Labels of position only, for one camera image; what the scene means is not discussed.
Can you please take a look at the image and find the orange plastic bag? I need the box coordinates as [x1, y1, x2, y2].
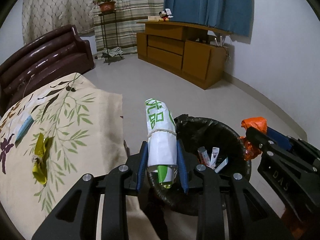
[240, 116, 267, 161]

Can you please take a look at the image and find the white teal small tube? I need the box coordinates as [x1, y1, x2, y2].
[215, 158, 228, 173]

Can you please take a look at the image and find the white green printed tube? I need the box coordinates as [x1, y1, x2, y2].
[145, 99, 178, 189]

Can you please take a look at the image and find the yellow snack wrapper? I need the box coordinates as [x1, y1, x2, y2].
[32, 133, 53, 186]

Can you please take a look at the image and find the blue medicine sachet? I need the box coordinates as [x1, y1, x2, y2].
[15, 115, 34, 147]

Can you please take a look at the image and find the black lined trash bin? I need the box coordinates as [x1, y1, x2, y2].
[148, 114, 252, 216]

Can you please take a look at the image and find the floral beige tablecloth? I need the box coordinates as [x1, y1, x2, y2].
[1, 73, 157, 239]

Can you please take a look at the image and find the wooden TV cabinet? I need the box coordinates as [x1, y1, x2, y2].
[136, 21, 231, 89]

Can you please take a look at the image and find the black metal plant stand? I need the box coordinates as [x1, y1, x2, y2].
[99, 10, 123, 65]

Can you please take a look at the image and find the striped cloth on stand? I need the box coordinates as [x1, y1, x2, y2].
[102, 47, 123, 57]

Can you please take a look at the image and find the blue curtain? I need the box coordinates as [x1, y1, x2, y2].
[164, 0, 253, 37]

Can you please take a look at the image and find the dark brown leather sofa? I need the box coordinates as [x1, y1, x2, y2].
[1, 24, 95, 116]

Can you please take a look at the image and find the Mickey Mouse plush toy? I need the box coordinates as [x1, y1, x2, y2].
[159, 11, 169, 22]

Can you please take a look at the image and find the small box on cabinet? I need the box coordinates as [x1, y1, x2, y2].
[148, 16, 161, 22]

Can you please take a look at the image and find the potted green plant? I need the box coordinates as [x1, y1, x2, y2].
[93, 0, 121, 13]

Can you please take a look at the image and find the striped curtain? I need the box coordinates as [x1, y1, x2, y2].
[94, 0, 164, 57]

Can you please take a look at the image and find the beige patterned curtain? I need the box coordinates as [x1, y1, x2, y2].
[22, 0, 94, 44]

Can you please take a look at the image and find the white cable on sofa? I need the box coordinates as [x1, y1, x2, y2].
[17, 74, 36, 100]

